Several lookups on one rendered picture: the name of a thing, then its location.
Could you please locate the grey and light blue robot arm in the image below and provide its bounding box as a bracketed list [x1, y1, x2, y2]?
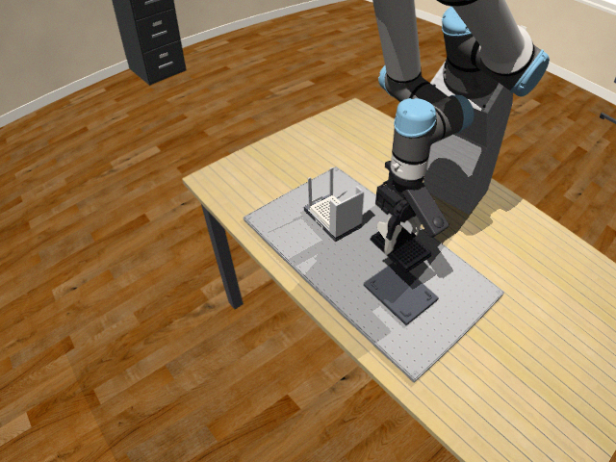
[372, 0, 550, 238]

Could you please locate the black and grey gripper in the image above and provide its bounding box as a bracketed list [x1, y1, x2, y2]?
[375, 161, 424, 256]

